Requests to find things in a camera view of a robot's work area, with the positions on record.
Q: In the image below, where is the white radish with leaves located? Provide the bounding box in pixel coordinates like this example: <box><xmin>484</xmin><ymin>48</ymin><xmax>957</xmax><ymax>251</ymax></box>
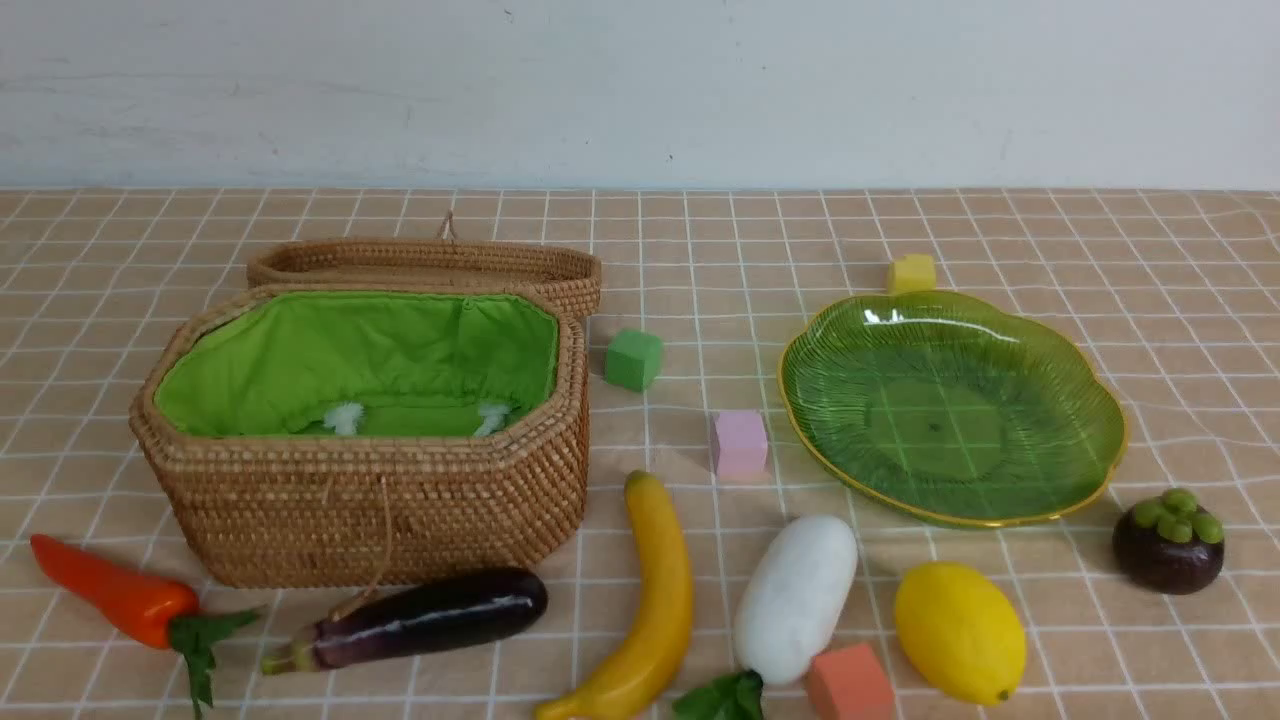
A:
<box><xmin>672</xmin><ymin>515</ymin><xmax>858</xmax><ymax>719</ymax></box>

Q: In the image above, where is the yellow banana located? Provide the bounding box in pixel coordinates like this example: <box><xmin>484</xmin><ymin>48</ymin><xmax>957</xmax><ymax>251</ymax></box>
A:
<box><xmin>532</xmin><ymin>470</ymin><xmax>695</xmax><ymax>719</ymax></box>

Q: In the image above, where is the purple eggplant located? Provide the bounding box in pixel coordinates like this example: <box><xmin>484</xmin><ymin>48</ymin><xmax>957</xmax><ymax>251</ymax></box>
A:
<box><xmin>260</xmin><ymin>568</ymin><xmax>549</xmax><ymax>676</ymax></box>

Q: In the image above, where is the yellow lemon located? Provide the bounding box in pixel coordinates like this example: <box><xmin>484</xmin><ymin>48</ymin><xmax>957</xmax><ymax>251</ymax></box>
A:
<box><xmin>893</xmin><ymin>561</ymin><xmax>1028</xmax><ymax>706</ymax></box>

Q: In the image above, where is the orange carrot with green leaves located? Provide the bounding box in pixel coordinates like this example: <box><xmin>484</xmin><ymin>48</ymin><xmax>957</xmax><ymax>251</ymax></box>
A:
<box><xmin>29</xmin><ymin>534</ymin><xmax>262</xmax><ymax>719</ymax></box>

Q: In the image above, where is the dark purple mangosteen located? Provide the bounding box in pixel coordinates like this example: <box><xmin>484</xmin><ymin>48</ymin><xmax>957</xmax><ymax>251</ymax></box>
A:
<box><xmin>1112</xmin><ymin>487</ymin><xmax>1226</xmax><ymax>594</ymax></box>

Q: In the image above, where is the green foam cube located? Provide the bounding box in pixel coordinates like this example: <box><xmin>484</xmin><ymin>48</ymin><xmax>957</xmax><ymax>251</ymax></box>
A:
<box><xmin>604</xmin><ymin>328</ymin><xmax>666</xmax><ymax>393</ymax></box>

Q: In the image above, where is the pink foam cube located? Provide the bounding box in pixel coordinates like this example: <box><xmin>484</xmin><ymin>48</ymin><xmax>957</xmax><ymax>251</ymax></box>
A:
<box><xmin>712</xmin><ymin>410</ymin><xmax>769</xmax><ymax>479</ymax></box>

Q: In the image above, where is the yellow foam cube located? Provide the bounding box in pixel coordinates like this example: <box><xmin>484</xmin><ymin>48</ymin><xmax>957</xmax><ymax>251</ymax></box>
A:
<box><xmin>886</xmin><ymin>254</ymin><xmax>938</xmax><ymax>295</ymax></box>

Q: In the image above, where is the green glass leaf plate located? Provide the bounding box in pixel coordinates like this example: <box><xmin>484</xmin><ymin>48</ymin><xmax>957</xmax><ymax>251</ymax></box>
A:
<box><xmin>776</xmin><ymin>290</ymin><xmax>1129</xmax><ymax>528</ymax></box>

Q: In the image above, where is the woven wicker basket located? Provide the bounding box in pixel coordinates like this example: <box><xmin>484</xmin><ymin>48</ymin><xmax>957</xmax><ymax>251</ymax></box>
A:
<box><xmin>129</xmin><ymin>283</ymin><xmax>590</xmax><ymax>588</ymax></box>

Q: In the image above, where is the orange foam cube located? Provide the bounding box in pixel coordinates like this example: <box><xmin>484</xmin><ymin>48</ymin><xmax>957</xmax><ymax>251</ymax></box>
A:
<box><xmin>805</xmin><ymin>643</ymin><xmax>895</xmax><ymax>719</ymax></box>

